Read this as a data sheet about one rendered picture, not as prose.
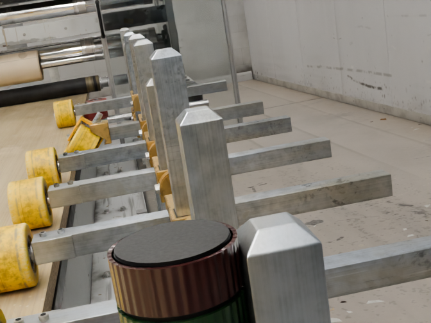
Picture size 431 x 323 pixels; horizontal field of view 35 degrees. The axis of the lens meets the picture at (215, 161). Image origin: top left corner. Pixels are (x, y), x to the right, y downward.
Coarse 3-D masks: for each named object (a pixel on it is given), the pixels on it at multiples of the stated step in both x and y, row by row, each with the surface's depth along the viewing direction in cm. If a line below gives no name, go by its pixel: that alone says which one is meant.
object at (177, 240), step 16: (160, 224) 34; (176, 224) 33; (192, 224) 33; (208, 224) 33; (128, 240) 32; (144, 240) 32; (160, 240) 32; (176, 240) 31; (192, 240) 31; (208, 240) 31; (224, 240) 30; (112, 256) 31; (128, 256) 30; (144, 256) 30; (160, 256) 30; (176, 256) 29; (192, 256) 29; (224, 304) 30; (160, 320) 29; (176, 320) 29
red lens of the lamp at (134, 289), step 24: (120, 240) 33; (120, 264) 30; (192, 264) 29; (216, 264) 29; (240, 264) 31; (120, 288) 30; (144, 288) 29; (168, 288) 29; (192, 288) 29; (216, 288) 29; (240, 288) 31; (144, 312) 29; (168, 312) 29; (192, 312) 29
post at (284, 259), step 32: (256, 224) 32; (288, 224) 31; (256, 256) 30; (288, 256) 31; (320, 256) 31; (256, 288) 31; (288, 288) 31; (320, 288) 31; (256, 320) 31; (288, 320) 31; (320, 320) 31
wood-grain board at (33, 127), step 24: (0, 120) 243; (24, 120) 234; (48, 120) 225; (0, 144) 194; (24, 144) 188; (48, 144) 182; (0, 168) 161; (24, 168) 157; (0, 192) 137; (0, 216) 120; (48, 264) 93; (24, 288) 86; (48, 288) 86; (24, 312) 79
